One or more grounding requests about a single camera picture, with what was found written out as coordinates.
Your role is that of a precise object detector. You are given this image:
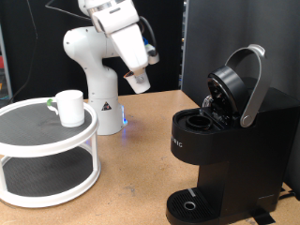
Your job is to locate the black power cable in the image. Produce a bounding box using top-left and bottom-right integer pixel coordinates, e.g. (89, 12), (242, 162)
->
(277, 189), (297, 202)

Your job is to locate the metal rack behind gap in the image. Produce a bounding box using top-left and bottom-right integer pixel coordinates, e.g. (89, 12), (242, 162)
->
(178, 0), (188, 92)

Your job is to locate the white two-tier turntable shelf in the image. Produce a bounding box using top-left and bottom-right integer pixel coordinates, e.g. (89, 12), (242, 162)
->
(0, 97), (101, 209)

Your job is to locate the black curtain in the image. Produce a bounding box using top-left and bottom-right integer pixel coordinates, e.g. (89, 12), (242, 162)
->
(0, 0), (186, 104)

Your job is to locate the black tape strip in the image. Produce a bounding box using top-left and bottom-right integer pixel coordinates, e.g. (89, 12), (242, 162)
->
(249, 208), (277, 225)

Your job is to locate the white mug with green-marked handle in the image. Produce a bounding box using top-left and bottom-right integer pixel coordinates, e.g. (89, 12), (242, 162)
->
(46, 89), (85, 128)

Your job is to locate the dark grey partition panel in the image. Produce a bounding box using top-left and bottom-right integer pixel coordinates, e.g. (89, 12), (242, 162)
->
(182, 0), (300, 201)

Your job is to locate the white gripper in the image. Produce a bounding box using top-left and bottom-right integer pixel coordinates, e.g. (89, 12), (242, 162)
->
(91, 0), (150, 85)

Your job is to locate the grey metal frame post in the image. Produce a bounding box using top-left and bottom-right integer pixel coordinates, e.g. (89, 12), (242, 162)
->
(0, 24), (14, 106)

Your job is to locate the white coffee pod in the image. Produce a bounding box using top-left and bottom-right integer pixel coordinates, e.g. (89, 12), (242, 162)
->
(123, 70), (152, 95)

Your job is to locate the black camera cable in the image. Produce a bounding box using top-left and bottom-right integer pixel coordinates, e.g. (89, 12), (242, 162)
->
(8, 0), (158, 102)

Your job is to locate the black Keurig coffee machine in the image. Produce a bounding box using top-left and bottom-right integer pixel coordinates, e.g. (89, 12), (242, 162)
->
(165, 43), (300, 225)

